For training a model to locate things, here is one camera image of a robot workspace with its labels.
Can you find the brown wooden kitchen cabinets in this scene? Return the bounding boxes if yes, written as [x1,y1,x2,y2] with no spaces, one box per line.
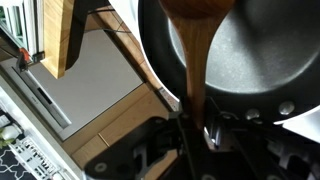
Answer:
[61,83,181,180]

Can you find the aluminium frame rail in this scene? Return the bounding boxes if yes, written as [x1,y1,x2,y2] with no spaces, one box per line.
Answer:
[0,0,44,64]

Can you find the wooden spoon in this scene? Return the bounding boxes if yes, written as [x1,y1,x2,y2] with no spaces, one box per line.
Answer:
[159,0,237,131]

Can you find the white dish rack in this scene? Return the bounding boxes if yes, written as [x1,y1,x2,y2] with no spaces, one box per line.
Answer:
[9,134,73,180]

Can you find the orange clamp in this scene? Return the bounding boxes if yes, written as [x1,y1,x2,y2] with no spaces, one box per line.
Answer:
[17,47,46,73]

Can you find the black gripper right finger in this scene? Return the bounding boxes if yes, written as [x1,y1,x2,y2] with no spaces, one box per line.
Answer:
[199,97,320,180]

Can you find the black frying pan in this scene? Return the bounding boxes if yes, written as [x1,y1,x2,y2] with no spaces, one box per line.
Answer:
[138,0,320,124]

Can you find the grey dishwasher front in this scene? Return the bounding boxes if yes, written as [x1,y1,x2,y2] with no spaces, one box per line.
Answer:
[0,29,144,141]

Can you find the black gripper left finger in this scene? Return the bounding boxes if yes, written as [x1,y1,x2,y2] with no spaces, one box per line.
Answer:
[84,109,198,180]

